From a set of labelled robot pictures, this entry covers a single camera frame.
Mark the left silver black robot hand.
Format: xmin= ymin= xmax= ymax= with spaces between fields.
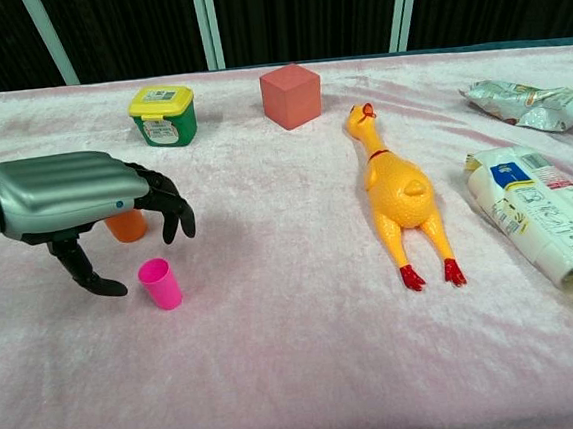
xmin=0 ymin=141 xmax=203 ymax=308

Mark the orange plastic cup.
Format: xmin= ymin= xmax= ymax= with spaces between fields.
xmin=104 ymin=207 xmax=150 ymax=247

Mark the green container with yellow lid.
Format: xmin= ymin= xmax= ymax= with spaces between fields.
xmin=125 ymin=81 xmax=200 ymax=152

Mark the pink plastic cup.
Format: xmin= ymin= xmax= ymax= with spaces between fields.
xmin=136 ymin=256 xmax=185 ymax=315

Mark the red foam cube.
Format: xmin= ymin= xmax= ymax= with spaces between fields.
xmin=257 ymin=60 xmax=326 ymax=134

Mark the pink velvet table cloth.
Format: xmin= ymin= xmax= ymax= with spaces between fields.
xmin=0 ymin=38 xmax=573 ymax=429

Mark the yellow rubber chicken toy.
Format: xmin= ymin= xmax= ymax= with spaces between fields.
xmin=341 ymin=95 xmax=469 ymax=298

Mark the white wet wipes pack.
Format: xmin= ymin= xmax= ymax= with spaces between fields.
xmin=463 ymin=141 xmax=573 ymax=322

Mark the silver crumpled snack bag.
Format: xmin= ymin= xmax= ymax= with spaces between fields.
xmin=458 ymin=72 xmax=573 ymax=147

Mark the white partition frame post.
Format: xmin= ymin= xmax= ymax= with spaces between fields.
xmin=189 ymin=0 xmax=228 ymax=74
xmin=384 ymin=0 xmax=428 ymax=55
xmin=20 ymin=0 xmax=80 ymax=90

